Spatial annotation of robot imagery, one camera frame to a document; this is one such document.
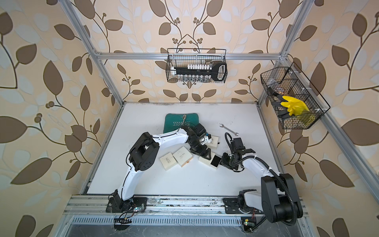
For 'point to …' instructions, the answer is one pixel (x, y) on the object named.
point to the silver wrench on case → (183, 117)
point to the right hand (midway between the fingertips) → (222, 163)
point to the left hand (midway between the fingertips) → (205, 154)
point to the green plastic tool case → (172, 122)
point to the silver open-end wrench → (236, 134)
